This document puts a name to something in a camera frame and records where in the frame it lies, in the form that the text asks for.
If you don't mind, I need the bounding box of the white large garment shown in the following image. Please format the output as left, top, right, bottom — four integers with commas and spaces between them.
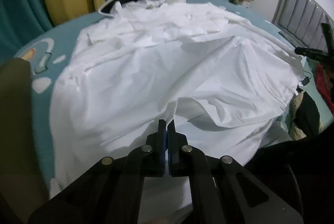
50, 0, 303, 223

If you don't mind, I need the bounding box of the teal curtain left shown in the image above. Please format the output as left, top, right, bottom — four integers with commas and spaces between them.
1, 0, 53, 62

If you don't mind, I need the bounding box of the blue dinosaur blanket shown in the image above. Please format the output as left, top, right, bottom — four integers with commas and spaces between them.
12, 0, 334, 188

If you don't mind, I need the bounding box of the grey padded headboard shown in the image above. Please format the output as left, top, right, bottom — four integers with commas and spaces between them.
272, 0, 333, 51

